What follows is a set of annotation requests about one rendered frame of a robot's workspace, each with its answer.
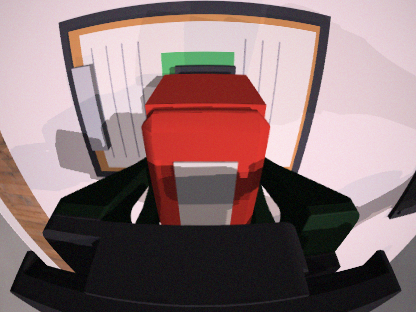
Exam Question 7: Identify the red self-inking stamp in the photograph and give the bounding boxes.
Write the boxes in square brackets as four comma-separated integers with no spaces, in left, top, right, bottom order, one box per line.
[141,65,270,225]

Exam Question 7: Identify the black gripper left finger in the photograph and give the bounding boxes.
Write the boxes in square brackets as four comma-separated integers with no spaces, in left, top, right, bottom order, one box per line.
[52,157,160,225]

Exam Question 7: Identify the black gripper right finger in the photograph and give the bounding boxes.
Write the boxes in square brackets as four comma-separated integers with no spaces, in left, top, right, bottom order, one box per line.
[251,157,360,256]

